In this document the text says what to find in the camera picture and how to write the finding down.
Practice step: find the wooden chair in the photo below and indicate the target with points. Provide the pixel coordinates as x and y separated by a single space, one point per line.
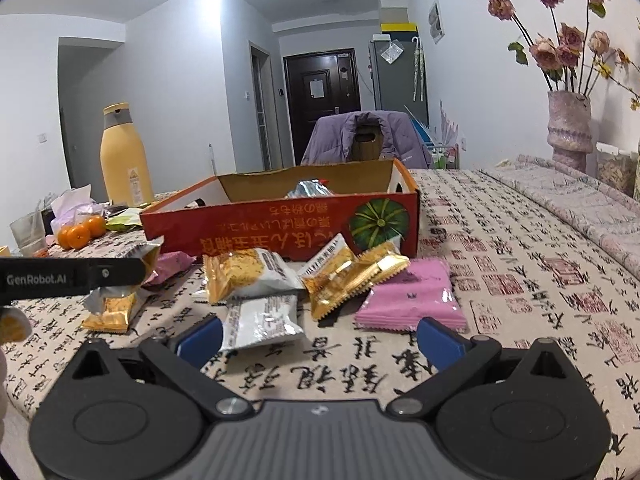
366 147

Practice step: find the gold cracker packet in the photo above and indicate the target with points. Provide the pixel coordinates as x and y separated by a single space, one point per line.
260 322
245 272
327 257
342 290
385 265
112 307

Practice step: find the folded patterned quilt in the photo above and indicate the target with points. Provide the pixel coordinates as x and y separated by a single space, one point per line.
565 205

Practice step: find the pink ceramic vase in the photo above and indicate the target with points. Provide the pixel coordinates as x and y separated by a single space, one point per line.
569 130

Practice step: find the grey cloth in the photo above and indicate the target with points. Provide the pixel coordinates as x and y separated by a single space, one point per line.
47 201

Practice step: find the yellow and black box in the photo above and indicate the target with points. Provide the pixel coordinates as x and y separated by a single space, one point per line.
399 29

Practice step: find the wall calendar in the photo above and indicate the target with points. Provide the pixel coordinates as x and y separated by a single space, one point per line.
436 20

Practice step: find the clear bag on refrigerator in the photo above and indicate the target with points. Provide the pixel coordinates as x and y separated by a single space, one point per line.
391 52

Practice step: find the silver red snack packet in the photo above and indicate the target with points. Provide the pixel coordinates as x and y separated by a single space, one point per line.
310 189

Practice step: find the dark entrance door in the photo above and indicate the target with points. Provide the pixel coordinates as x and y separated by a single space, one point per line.
300 110

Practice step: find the red cardboard box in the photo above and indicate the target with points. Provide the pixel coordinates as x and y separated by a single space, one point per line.
280 225

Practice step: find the clear storage jar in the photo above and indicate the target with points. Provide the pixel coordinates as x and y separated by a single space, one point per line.
615 170

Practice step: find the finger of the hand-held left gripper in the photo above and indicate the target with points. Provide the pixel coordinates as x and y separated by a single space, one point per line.
117 271

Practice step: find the hanging white umbrella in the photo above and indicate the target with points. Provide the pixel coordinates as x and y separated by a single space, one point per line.
418 70

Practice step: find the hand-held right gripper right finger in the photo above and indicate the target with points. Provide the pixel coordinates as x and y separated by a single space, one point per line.
437 344

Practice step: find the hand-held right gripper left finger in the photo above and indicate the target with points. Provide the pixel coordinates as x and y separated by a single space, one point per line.
200 342

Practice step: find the grey refrigerator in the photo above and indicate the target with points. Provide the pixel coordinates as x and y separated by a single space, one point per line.
400 85

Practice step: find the clear glass cup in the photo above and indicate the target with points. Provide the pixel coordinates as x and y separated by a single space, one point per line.
29 235

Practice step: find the purple padded jacket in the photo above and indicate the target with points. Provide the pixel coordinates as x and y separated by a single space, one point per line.
330 142

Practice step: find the dried pink roses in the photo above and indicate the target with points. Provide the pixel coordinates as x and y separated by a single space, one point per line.
545 52

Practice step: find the grey interior door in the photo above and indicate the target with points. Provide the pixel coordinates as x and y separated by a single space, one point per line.
260 110

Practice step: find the yellow bottle with grey collar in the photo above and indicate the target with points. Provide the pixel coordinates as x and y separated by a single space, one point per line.
125 160

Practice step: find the pink starred snack packet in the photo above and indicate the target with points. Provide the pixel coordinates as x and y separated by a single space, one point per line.
170 264

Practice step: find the crumpled plastic bag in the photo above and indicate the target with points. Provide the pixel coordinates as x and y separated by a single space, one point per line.
75 205

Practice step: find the paper sheet on door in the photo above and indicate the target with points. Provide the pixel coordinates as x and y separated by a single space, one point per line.
315 88

